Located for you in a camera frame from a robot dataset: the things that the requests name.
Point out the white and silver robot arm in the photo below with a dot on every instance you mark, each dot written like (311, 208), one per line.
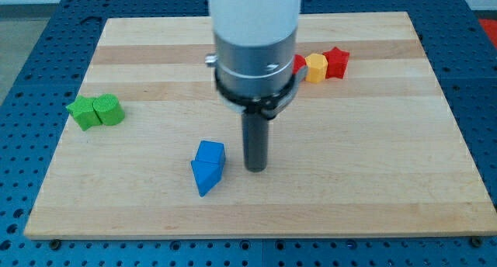
(254, 53)

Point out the red block behind arm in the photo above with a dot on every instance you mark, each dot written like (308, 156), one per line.
(299, 62)

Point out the blue cube block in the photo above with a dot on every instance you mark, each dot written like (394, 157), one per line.
(211, 152)

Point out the blue triangle block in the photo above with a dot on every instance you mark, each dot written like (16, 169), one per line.
(206, 175)

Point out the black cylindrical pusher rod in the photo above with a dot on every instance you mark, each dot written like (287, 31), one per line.
(255, 133)

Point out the yellow hexagon block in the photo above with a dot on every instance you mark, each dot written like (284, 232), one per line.
(317, 67)

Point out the red star block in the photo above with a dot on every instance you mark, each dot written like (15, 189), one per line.
(337, 62)

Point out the wooden board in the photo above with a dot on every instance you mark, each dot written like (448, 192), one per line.
(376, 154)

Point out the green cylinder block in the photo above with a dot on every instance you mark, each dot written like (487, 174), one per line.
(109, 110)

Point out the green star block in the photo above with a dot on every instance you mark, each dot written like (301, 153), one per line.
(83, 113)

